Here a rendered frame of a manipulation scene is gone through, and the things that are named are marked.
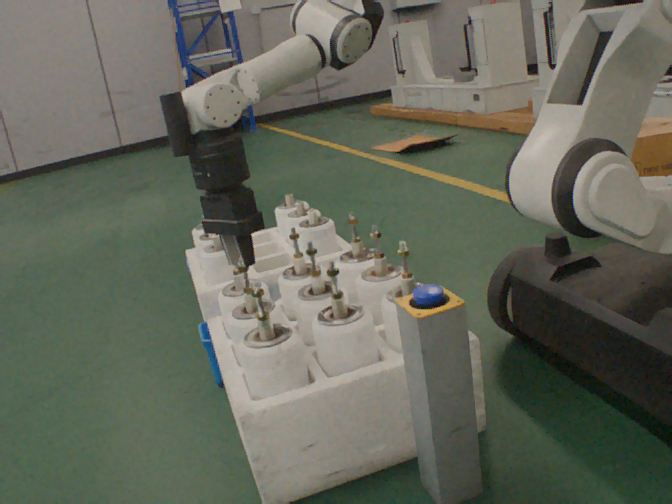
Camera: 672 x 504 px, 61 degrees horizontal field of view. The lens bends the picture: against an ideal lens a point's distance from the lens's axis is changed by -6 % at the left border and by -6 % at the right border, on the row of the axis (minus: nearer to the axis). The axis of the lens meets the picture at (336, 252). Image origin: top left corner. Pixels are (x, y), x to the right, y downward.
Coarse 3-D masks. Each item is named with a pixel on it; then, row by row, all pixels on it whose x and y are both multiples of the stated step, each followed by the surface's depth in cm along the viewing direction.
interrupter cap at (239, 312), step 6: (264, 300) 104; (270, 300) 103; (240, 306) 103; (264, 306) 101; (270, 306) 101; (234, 312) 101; (240, 312) 101; (246, 312) 101; (258, 312) 99; (234, 318) 99; (240, 318) 98; (246, 318) 98; (252, 318) 98
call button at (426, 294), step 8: (416, 288) 78; (424, 288) 77; (432, 288) 77; (440, 288) 77; (416, 296) 76; (424, 296) 75; (432, 296) 75; (440, 296) 76; (424, 304) 76; (432, 304) 76
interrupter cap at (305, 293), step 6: (324, 282) 107; (330, 282) 107; (306, 288) 106; (330, 288) 104; (300, 294) 104; (306, 294) 103; (312, 294) 103; (318, 294) 103; (324, 294) 102; (330, 294) 101; (312, 300) 101
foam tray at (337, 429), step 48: (384, 336) 103; (240, 384) 92; (336, 384) 88; (384, 384) 90; (480, 384) 96; (240, 432) 102; (288, 432) 87; (336, 432) 90; (384, 432) 92; (288, 480) 89; (336, 480) 92
